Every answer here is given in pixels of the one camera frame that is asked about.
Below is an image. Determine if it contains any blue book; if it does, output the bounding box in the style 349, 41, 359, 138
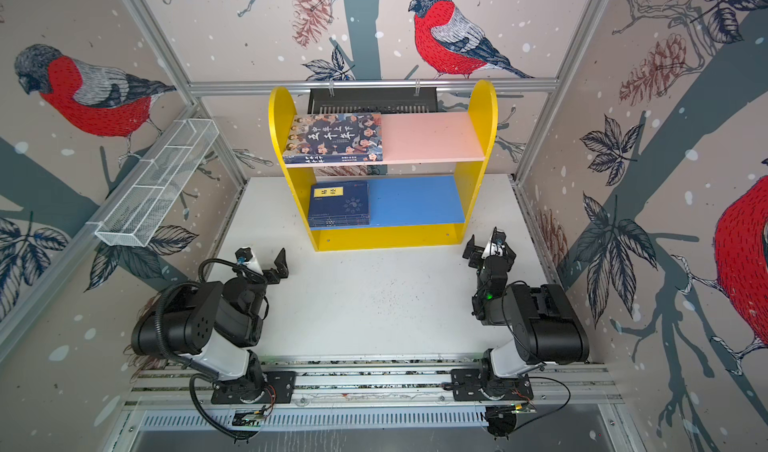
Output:
308, 180, 370, 219
308, 214, 370, 228

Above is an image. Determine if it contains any colourful illustrated thick book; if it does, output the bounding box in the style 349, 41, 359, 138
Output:
282, 113, 383, 165

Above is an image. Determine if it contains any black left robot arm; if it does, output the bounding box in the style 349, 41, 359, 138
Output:
131, 247, 296, 406

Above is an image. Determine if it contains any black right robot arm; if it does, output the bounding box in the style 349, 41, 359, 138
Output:
452, 228, 590, 401

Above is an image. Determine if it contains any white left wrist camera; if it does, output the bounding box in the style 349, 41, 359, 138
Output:
239, 253, 263, 274

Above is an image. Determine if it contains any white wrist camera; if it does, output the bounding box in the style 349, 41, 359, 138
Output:
239, 253, 263, 274
481, 239, 506, 259

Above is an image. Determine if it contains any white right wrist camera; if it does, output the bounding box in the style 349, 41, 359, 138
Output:
481, 239, 506, 259

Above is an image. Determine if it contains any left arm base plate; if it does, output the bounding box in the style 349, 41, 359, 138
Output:
211, 371, 297, 405

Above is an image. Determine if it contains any white wire mesh basket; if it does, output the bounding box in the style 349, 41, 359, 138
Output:
95, 118, 219, 247

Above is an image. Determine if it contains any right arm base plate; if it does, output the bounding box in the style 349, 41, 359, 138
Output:
441, 368, 533, 402

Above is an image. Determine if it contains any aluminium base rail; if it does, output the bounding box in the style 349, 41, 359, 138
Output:
119, 355, 619, 432

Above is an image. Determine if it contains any horizontal aluminium frame bar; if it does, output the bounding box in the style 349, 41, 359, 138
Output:
187, 78, 561, 97

